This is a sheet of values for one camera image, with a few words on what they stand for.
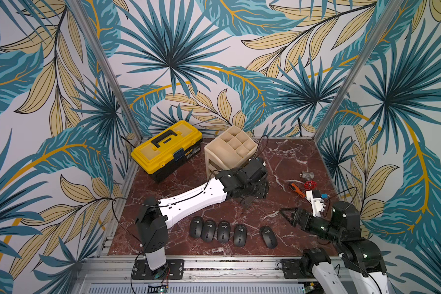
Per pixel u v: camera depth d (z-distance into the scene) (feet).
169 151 2.97
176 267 2.42
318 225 1.89
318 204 1.99
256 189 2.16
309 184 3.12
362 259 1.44
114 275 2.41
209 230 2.68
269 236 2.67
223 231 2.67
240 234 2.63
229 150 2.64
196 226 2.70
